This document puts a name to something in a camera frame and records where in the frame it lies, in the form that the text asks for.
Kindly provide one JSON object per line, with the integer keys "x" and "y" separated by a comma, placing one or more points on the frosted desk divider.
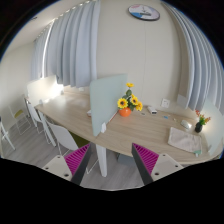
{"x": 43, "y": 89}
{"x": 214, "y": 129}
{"x": 104, "y": 94}

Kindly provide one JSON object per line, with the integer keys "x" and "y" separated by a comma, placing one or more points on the white chair near desk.
{"x": 76, "y": 145}

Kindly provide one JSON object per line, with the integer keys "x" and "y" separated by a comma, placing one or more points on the beige folded towel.
{"x": 185, "y": 141}

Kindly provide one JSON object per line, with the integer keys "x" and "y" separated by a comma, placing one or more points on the right grey curtain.
{"x": 202, "y": 72}

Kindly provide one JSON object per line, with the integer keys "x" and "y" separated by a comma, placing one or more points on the round wall clock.
{"x": 144, "y": 12}

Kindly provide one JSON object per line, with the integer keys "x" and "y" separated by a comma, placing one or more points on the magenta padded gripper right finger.
{"x": 153, "y": 166}

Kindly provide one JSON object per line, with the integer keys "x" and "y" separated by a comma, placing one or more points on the white chair with yellow seat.
{"x": 20, "y": 118}

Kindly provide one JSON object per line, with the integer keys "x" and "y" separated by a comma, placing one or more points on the white wall socket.
{"x": 165, "y": 103}

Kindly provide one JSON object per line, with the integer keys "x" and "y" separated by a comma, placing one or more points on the white far chair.
{"x": 36, "y": 119}

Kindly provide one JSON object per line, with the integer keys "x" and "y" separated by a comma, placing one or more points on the left grey curtain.
{"x": 67, "y": 47}

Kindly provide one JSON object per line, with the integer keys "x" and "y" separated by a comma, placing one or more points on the white small box device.
{"x": 152, "y": 110}

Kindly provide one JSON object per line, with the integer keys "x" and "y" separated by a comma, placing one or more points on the frosted centre desk divider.
{"x": 104, "y": 94}

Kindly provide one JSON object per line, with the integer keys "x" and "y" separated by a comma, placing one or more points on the frosted right desk divider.
{"x": 214, "y": 129}

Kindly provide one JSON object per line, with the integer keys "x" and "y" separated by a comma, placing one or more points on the small black vase with flowers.
{"x": 202, "y": 121}

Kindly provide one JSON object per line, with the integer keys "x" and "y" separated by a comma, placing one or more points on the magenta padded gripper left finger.
{"x": 58, "y": 167}

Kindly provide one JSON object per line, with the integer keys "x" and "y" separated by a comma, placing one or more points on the frosted left desk divider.
{"x": 43, "y": 89}

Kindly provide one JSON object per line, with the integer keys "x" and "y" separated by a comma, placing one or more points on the grey curtain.
{"x": 67, "y": 47}
{"x": 202, "y": 72}

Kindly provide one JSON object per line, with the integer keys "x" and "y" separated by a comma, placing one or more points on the white computer mouse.
{"x": 186, "y": 124}

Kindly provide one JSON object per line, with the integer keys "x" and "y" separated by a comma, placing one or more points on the sunflowers in orange pot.
{"x": 128, "y": 102}

